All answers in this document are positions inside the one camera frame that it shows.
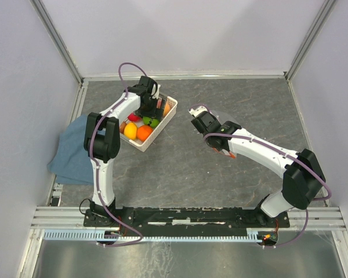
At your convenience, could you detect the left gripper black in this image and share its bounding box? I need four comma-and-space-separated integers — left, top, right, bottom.
134, 95, 166, 122

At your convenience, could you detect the green mini watermelon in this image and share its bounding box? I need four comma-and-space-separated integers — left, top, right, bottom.
142, 116, 160, 129

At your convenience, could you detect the clear zip top bag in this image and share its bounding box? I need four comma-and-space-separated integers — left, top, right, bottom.
211, 109, 238, 159

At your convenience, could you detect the orange fruit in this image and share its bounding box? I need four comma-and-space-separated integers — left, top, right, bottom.
136, 125, 153, 142

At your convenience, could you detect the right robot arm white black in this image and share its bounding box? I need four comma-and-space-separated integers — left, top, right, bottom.
189, 106, 325, 226

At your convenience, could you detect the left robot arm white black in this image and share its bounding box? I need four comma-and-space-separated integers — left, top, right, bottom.
84, 76, 166, 226

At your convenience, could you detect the pink yellow peach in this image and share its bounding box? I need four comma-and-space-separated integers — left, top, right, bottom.
163, 103, 171, 117

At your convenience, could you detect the yellow lemon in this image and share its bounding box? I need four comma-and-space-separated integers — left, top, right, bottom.
124, 122, 137, 140

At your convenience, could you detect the brown kiwi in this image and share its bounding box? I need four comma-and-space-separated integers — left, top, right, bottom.
119, 122, 127, 134

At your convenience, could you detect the white perforated plastic basket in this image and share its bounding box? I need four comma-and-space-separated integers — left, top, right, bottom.
120, 96, 177, 152

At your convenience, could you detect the blue cloth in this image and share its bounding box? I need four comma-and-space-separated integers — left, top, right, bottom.
48, 114, 93, 185

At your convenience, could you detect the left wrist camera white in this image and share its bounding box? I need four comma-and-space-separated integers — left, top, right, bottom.
150, 81, 161, 100

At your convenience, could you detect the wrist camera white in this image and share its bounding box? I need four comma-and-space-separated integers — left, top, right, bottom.
150, 81, 161, 100
188, 105, 211, 118

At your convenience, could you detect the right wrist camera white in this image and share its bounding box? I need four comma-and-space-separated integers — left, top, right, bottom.
188, 105, 211, 118

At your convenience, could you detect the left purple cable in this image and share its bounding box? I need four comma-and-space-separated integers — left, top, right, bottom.
84, 62, 147, 248

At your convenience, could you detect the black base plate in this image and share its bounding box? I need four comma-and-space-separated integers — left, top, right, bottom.
83, 205, 291, 237

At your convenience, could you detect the light blue cable duct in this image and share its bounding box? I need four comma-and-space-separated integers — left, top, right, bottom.
43, 229, 277, 244

